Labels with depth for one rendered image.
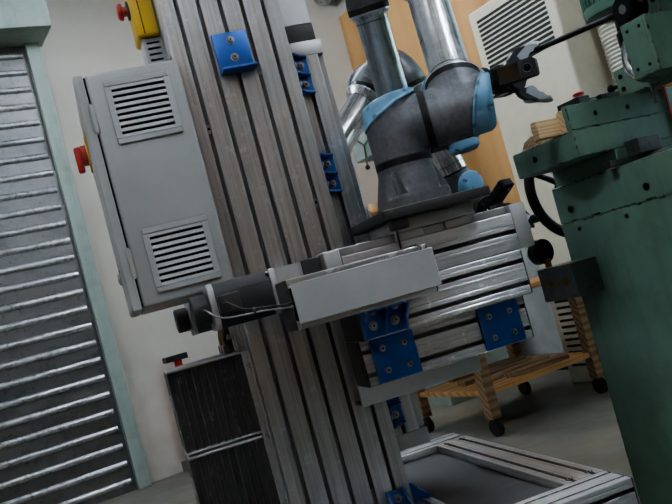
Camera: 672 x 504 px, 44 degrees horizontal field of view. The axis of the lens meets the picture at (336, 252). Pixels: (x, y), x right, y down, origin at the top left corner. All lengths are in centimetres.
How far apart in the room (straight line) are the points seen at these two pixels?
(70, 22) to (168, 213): 326
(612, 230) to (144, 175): 103
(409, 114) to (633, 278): 65
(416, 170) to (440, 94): 15
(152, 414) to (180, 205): 291
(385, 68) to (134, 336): 284
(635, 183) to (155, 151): 101
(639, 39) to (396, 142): 56
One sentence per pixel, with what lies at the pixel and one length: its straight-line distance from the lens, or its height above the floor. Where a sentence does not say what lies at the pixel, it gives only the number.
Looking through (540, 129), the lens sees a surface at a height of 92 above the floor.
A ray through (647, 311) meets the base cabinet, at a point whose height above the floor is 48.
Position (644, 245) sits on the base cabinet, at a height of 62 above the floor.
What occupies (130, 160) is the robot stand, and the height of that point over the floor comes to 105.
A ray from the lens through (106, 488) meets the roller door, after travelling 438.
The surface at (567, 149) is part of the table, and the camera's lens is 188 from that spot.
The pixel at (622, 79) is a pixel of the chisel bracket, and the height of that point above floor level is 101.
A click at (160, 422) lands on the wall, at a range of 448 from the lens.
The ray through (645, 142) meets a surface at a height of 84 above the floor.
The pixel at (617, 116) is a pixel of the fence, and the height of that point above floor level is 91.
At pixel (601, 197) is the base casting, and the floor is 75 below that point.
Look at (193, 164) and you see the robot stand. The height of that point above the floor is 101.
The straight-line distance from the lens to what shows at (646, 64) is 185.
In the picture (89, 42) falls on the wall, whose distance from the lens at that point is 480.
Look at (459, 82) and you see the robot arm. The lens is 165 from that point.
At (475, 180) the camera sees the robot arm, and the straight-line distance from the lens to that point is 234.
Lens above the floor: 70
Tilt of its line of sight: 3 degrees up
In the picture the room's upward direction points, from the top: 15 degrees counter-clockwise
